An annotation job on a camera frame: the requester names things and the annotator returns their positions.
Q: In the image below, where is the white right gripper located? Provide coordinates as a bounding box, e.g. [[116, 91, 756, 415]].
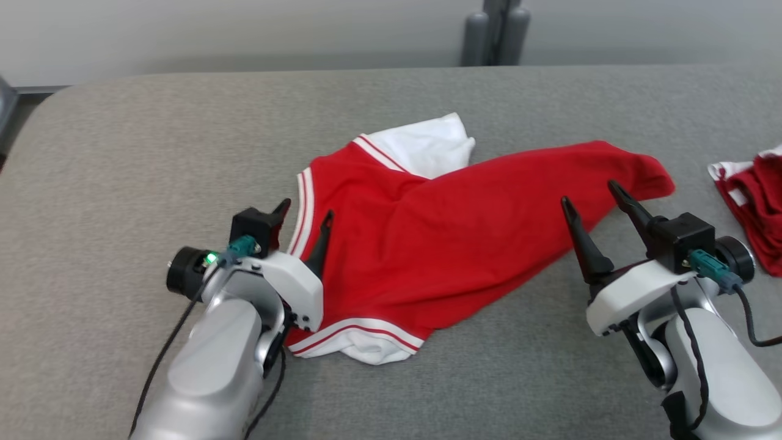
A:
[[560, 179, 756, 337]]

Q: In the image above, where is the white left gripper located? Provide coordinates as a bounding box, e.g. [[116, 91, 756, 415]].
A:
[[166, 198, 335, 332]]

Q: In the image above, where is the red white t-shirt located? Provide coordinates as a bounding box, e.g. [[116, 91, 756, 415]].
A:
[[284, 112, 676, 366]]

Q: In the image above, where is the red shorts white trim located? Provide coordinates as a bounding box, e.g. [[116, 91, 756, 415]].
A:
[[707, 145, 782, 277]]

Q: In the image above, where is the black cable teal connector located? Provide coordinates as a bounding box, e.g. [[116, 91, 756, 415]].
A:
[[128, 235, 260, 438], [687, 249, 782, 348]]

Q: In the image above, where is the grey metal partition post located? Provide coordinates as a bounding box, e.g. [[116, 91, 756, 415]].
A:
[[459, 0, 531, 67]]

